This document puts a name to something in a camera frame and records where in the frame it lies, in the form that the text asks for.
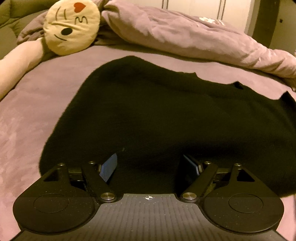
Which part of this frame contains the grey-green sofa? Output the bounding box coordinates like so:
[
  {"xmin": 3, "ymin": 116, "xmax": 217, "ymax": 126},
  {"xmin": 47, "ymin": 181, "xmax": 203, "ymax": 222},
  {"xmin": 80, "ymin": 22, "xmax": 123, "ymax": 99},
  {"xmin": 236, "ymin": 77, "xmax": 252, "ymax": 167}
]
[{"xmin": 0, "ymin": 0, "xmax": 59, "ymax": 54}]

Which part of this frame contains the long pink pillow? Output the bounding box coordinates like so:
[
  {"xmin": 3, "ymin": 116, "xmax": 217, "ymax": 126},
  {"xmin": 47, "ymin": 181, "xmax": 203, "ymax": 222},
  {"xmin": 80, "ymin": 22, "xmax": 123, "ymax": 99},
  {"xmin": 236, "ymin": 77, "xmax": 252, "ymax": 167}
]
[{"xmin": 0, "ymin": 38, "xmax": 50, "ymax": 100}]

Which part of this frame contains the dark door frame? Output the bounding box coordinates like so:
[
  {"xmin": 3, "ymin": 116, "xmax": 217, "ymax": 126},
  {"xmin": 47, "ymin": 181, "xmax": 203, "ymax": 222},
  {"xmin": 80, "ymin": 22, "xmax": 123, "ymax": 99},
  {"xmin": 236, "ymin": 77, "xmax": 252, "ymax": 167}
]
[{"xmin": 252, "ymin": 0, "xmax": 278, "ymax": 48}]

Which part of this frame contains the black knit sweater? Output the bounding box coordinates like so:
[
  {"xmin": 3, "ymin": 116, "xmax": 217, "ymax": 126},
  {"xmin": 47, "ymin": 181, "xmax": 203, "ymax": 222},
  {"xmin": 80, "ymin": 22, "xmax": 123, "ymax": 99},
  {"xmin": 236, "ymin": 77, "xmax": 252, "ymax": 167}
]
[{"xmin": 38, "ymin": 56, "xmax": 296, "ymax": 198}]

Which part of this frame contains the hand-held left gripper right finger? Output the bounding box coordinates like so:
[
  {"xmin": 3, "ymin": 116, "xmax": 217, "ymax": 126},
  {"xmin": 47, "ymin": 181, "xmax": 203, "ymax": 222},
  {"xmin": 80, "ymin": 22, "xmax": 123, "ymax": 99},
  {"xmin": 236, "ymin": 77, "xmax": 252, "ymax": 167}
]
[{"xmin": 181, "ymin": 154, "xmax": 256, "ymax": 203}]

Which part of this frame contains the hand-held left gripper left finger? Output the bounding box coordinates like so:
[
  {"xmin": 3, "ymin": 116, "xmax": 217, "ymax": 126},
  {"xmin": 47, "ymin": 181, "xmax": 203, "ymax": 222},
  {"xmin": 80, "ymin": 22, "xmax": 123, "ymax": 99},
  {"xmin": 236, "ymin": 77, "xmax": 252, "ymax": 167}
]
[{"xmin": 41, "ymin": 152, "xmax": 117, "ymax": 203}]

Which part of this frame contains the yellow emoji face cushion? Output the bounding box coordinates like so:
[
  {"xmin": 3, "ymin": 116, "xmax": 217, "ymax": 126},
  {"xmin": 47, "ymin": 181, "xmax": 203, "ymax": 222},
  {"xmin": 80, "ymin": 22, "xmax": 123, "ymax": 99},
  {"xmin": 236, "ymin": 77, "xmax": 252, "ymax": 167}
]
[{"xmin": 43, "ymin": 0, "xmax": 101, "ymax": 56}]

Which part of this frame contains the purple duvet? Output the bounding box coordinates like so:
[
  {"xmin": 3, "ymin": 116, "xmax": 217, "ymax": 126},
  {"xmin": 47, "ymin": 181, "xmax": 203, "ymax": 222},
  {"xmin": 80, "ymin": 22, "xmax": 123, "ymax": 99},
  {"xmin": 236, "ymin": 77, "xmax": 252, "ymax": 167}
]
[{"xmin": 17, "ymin": 0, "xmax": 296, "ymax": 80}]

